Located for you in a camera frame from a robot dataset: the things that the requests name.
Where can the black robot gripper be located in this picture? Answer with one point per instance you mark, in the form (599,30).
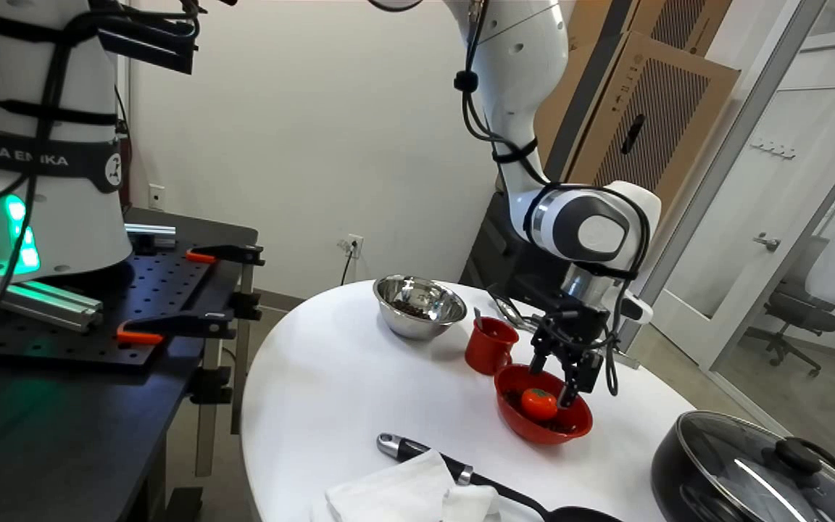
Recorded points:
(579,335)

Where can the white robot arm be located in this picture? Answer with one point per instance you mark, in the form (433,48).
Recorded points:
(522,58)

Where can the white robot base green lights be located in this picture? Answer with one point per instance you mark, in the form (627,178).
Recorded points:
(60,203)

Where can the red bowl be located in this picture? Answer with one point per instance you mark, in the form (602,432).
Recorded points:
(544,429)

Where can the steel mixing bowl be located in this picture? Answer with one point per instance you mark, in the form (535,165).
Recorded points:
(419,319)

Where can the metal tongs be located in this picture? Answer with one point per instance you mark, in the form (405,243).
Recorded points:
(521,314)

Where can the red cup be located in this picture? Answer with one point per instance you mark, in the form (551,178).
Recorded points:
(488,349)

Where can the black storage case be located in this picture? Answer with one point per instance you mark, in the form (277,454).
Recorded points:
(486,251)

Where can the black cooking pot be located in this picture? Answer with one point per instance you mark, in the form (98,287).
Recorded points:
(680,481)

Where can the white cloth napkin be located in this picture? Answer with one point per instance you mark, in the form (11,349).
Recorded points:
(399,496)

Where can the glass pot lid black knob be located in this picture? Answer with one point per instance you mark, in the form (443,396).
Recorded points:
(767,473)

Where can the office chair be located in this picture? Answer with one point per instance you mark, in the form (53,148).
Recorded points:
(804,307)

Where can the cardboard box with dark print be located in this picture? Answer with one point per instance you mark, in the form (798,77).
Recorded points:
(688,106)

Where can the plain cardboard box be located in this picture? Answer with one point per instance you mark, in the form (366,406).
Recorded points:
(688,17)

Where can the black breadboard robot table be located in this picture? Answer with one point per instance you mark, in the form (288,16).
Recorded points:
(50,415)

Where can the white wall outlet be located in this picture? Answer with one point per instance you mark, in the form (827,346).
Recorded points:
(354,242)

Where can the black camera box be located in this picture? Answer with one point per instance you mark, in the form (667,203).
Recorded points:
(151,39)

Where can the aluminium rail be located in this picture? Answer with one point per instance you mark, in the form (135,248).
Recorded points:
(31,300)

